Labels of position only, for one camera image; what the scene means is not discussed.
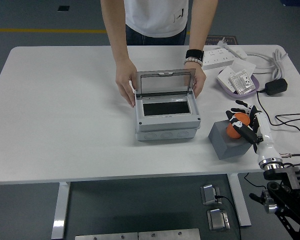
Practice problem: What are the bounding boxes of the person's left hand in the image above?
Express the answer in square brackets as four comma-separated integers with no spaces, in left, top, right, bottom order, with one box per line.
[183,65,207,98]

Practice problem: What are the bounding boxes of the person's right hand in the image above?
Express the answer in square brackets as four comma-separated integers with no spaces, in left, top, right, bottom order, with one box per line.
[114,61,138,109]

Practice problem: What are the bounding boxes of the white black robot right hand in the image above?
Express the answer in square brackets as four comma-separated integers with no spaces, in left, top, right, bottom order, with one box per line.
[225,99,283,166]

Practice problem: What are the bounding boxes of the orange cylindrical battery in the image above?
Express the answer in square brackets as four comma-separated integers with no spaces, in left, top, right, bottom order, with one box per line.
[226,112,251,139]

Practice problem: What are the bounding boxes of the smoky transparent box lid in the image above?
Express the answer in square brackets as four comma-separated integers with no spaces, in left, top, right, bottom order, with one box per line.
[134,68,197,99]

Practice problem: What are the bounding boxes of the grey plastic junction box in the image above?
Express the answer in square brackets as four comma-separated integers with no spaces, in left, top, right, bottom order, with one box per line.
[134,96,202,142]

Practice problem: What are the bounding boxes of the metal floor socket box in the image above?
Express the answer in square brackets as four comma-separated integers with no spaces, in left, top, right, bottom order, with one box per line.
[199,184,222,206]
[206,208,231,231]

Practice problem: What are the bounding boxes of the black wrist watch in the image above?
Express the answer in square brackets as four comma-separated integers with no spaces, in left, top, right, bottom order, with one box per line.
[185,49,205,62]

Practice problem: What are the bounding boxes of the white power strip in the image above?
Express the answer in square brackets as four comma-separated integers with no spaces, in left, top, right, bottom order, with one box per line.
[201,47,238,71]

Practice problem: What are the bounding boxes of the dark floor sign mat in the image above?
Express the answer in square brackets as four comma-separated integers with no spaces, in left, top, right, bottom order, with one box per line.
[203,34,238,46]

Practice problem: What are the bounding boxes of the white socket panel with label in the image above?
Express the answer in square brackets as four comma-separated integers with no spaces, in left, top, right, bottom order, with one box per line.
[228,70,257,96]

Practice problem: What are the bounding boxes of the grey block with round hole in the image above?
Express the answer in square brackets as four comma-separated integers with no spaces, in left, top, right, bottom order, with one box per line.
[208,119,253,161]

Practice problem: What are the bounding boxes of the purple plastic tray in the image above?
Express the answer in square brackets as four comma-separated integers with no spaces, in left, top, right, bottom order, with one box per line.
[216,69,260,100]

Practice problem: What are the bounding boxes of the plain white square panel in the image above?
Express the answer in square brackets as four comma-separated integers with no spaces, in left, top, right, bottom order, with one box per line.
[231,59,257,76]

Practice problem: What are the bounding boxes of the black power adapter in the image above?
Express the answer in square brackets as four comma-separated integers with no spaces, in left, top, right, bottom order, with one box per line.
[264,78,288,96]

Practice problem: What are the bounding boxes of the white table leg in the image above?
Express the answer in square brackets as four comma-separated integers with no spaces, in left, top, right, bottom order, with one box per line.
[51,181,71,240]
[226,172,252,228]

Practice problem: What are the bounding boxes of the person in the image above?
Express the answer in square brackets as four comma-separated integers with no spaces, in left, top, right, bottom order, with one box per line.
[124,0,190,46]

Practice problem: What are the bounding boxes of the grey metal floor plate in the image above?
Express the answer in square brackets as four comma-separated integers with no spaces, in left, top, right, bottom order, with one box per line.
[137,228,201,240]
[74,232,139,240]

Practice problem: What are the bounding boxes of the white bead bracelet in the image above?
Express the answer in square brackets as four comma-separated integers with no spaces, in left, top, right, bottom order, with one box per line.
[184,57,204,67]

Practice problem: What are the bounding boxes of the white wall socket panel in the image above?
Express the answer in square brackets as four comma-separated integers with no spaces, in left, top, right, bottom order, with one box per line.
[216,67,238,93]

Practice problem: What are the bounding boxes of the thin black adapter cord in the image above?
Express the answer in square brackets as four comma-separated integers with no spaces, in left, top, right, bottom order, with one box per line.
[256,90,300,141]

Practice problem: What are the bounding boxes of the black under-table cable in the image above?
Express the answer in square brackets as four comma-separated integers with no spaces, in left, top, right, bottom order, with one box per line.
[244,172,268,195]

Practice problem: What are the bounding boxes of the white power cable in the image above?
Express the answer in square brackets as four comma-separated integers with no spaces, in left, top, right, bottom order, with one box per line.
[246,48,290,80]

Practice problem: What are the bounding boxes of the black floor socket cable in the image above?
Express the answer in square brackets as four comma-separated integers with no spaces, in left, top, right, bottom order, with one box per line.
[214,194,242,240]

